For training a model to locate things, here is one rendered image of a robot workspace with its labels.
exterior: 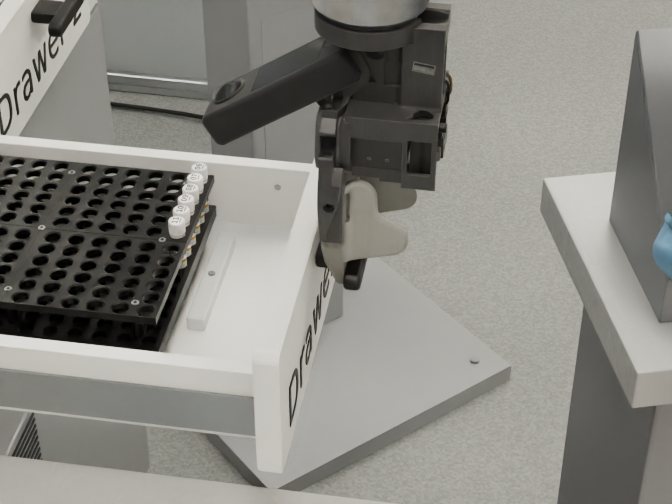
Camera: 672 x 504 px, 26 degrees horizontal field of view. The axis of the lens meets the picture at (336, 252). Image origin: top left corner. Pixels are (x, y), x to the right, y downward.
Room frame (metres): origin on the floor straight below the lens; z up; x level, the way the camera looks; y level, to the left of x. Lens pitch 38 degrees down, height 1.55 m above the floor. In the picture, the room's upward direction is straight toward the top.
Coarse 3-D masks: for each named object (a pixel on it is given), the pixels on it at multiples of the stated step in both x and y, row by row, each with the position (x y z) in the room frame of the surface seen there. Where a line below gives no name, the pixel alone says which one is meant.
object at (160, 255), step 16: (208, 176) 0.94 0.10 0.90; (208, 192) 0.92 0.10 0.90; (192, 224) 0.88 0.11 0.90; (176, 240) 0.86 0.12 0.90; (160, 256) 0.84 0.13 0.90; (176, 256) 0.84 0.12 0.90; (160, 272) 0.82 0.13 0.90; (176, 272) 0.82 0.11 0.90; (144, 288) 0.80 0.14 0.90; (144, 304) 0.78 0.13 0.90; (160, 304) 0.78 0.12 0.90; (144, 320) 0.77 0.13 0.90
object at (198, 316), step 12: (216, 240) 0.92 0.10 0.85; (228, 240) 0.92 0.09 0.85; (216, 252) 0.91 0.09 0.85; (228, 252) 0.91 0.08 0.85; (216, 264) 0.89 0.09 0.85; (228, 264) 0.91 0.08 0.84; (204, 276) 0.88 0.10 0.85; (216, 276) 0.88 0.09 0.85; (204, 288) 0.86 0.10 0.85; (216, 288) 0.87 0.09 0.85; (204, 300) 0.85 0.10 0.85; (192, 312) 0.83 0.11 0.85; (204, 312) 0.83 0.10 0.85; (192, 324) 0.83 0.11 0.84; (204, 324) 0.83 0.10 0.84
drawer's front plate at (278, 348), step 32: (288, 256) 0.80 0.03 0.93; (288, 288) 0.76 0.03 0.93; (288, 320) 0.73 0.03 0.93; (320, 320) 0.84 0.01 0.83; (256, 352) 0.70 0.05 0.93; (288, 352) 0.73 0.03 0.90; (256, 384) 0.70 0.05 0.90; (288, 384) 0.72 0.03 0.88; (256, 416) 0.70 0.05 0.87; (288, 416) 0.72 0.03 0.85; (256, 448) 0.70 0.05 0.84; (288, 448) 0.72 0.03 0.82
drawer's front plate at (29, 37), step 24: (24, 0) 1.18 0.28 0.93; (0, 24) 1.13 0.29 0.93; (24, 24) 1.17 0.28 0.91; (48, 24) 1.23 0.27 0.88; (72, 24) 1.29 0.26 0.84; (0, 48) 1.11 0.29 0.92; (24, 48) 1.16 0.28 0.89; (48, 48) 1.22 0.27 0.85; (72, 48) 1.28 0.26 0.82; (0, 72) 1.10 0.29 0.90; (48, 72) 1.21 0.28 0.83; (0, 96) 1.10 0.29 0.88; (24, 120) 1.14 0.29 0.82
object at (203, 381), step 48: (0, 144) 1.00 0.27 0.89; (48, 144) 0.99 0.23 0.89; (96, 144) 0.99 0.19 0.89; (240, 192) 0.96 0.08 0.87; (288, 192) 0.96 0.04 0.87; (240, 240) 0.94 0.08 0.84; (192, 288) 0.88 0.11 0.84; (240, 288) 0.88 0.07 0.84; (0, 336) 0.75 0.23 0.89; (192, 336) 0.82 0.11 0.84; (240, 336) 0.82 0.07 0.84; (0, 384) 0.74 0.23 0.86; (48, 384) 0.74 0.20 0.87; (96, 384) 0.73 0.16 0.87; (144, 384) 0.73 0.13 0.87; (192, 384) 0.72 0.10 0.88; (240, 384) 0.72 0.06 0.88; (240, 432) 0.72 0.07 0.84
